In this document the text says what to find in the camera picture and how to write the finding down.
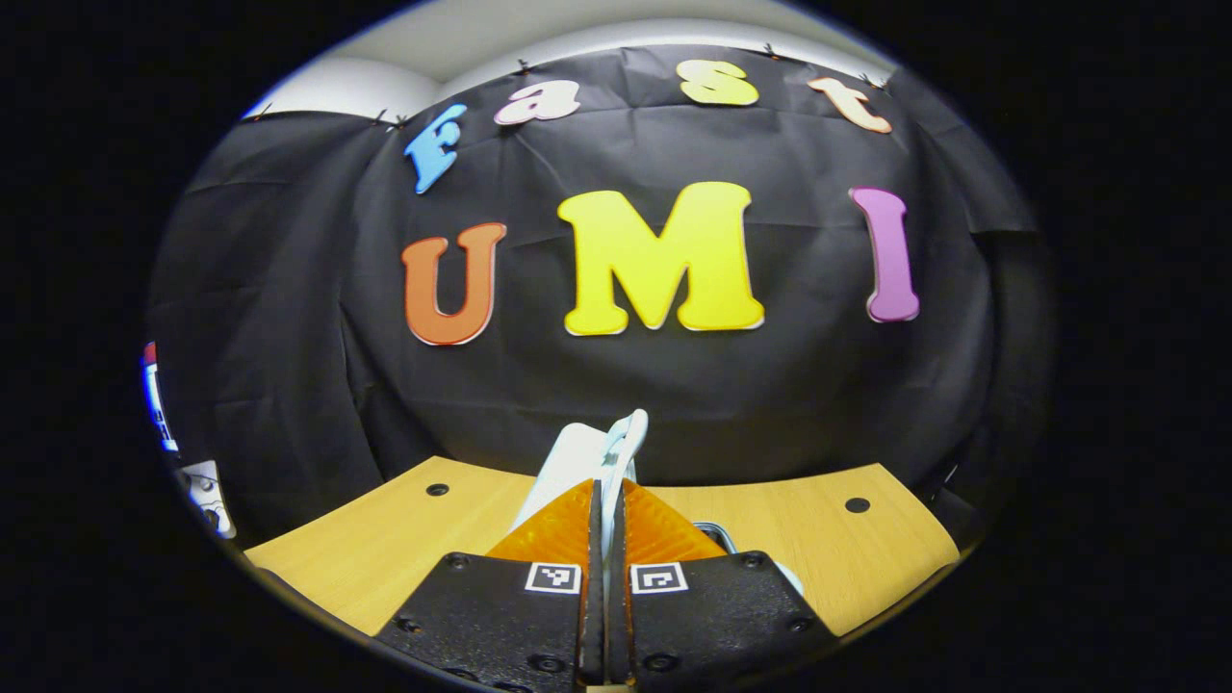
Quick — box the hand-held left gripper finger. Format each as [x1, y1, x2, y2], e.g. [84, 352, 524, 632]
[604, 478, 838, 693]
[373, 478, 605, 693]

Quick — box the light blue small suitcase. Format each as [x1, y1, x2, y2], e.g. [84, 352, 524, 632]
[508, 409, 806, 596]

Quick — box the black backdrop cloth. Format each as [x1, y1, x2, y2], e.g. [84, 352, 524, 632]
[144, 43, 1055, 550]

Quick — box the white electrical box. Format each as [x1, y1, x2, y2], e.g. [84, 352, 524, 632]
[178, 460, 238, 540]

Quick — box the red blue white sign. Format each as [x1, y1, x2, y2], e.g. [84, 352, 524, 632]
[142, 340, 181, 453]

